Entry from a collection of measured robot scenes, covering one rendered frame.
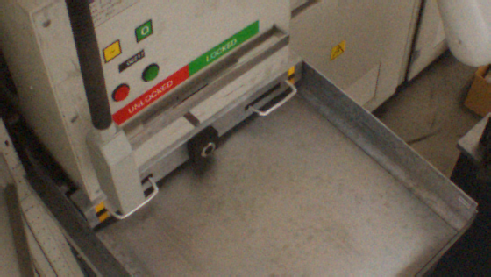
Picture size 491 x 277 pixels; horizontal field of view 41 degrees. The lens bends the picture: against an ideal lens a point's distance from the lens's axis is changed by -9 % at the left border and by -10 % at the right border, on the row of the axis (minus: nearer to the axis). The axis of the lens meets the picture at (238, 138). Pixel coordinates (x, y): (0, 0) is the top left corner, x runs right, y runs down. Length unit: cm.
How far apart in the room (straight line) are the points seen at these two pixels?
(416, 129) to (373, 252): 130
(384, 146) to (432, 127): 118
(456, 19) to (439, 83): 137
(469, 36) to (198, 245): 66
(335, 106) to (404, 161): 20
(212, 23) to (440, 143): 150
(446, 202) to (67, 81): 75
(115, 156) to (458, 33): 71
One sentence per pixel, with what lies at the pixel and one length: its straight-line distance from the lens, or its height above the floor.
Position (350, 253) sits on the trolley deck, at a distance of 127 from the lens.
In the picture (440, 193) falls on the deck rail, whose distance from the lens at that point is 135.
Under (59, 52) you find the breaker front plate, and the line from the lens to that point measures 97.
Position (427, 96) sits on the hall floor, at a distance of 265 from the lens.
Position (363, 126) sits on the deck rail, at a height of 87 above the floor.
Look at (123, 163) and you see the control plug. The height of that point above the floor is 114.
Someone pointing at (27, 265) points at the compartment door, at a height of 84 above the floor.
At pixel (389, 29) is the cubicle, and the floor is 47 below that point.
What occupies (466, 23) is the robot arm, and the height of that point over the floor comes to 108.
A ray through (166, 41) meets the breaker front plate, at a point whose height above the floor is 118.
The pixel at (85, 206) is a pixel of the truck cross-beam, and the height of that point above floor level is 93.
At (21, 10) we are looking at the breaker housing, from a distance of 93.
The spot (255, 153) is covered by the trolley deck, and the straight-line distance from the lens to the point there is 138.
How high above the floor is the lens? 197
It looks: 54 degrees down
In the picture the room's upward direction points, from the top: 2 degrees counter-clockwise
